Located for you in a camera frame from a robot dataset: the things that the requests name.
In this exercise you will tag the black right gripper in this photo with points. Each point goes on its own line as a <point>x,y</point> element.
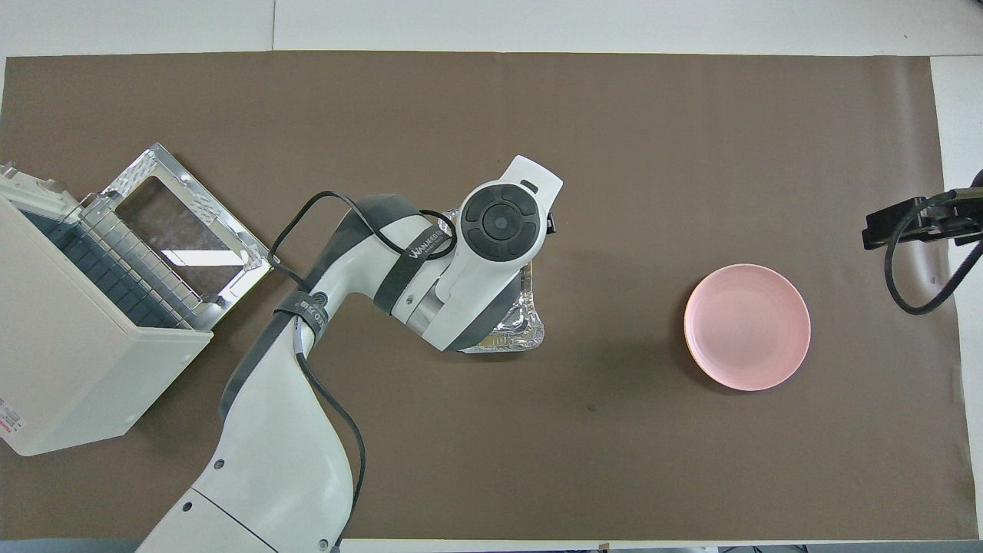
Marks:
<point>969,219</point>

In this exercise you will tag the aluminium foil tray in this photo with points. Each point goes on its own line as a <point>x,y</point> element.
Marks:
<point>522,322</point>

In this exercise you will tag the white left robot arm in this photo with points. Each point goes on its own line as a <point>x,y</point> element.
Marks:
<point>269,461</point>

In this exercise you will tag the cream toaster oven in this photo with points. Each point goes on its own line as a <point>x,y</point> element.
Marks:
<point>61,369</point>

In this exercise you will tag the pink round plate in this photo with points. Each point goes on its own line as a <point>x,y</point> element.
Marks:
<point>747,327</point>

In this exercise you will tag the brown table mat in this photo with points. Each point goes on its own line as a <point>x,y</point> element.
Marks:
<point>614,445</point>

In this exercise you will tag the glass oven door metal frame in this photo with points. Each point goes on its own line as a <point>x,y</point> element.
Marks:
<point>184,230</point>

